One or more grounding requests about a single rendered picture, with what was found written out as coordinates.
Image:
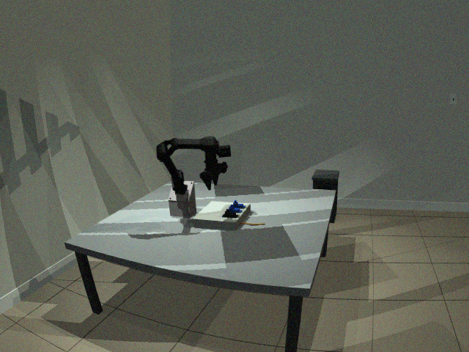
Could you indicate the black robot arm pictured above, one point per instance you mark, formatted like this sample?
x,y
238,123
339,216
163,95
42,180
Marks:
x,y
208,144

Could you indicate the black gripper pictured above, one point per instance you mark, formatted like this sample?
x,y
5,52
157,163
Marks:
x,y
209,175

